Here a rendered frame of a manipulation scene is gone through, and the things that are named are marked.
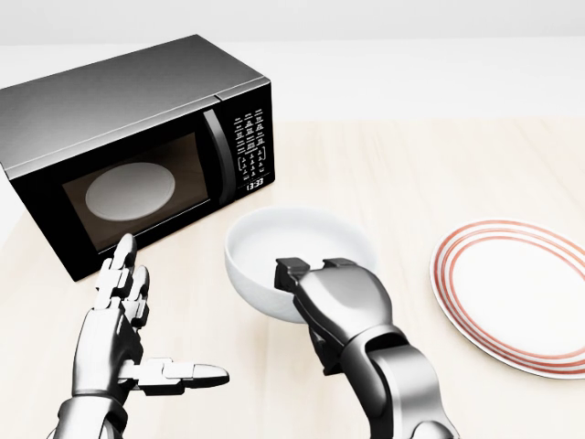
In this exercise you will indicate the black and silver microwave oven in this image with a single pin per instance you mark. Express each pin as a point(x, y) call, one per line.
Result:
point(137, 105)

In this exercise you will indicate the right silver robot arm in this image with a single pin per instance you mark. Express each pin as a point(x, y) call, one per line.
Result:
point(393, 388)

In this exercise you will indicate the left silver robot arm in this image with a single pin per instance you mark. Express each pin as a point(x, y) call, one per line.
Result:
point(87, 418)

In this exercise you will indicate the white plate with red rings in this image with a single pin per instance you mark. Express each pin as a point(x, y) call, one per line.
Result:
point(512, 297)

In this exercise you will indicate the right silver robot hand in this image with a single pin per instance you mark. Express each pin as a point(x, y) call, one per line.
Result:
point(338, 297)

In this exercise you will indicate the white ceramic bowl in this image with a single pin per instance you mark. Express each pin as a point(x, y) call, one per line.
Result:
point(256, 242)

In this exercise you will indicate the white round microwave turntable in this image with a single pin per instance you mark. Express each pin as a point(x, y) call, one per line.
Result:
point(130, 189)

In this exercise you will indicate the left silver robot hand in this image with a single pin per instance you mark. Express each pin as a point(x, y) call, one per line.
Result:
point(103, 343)

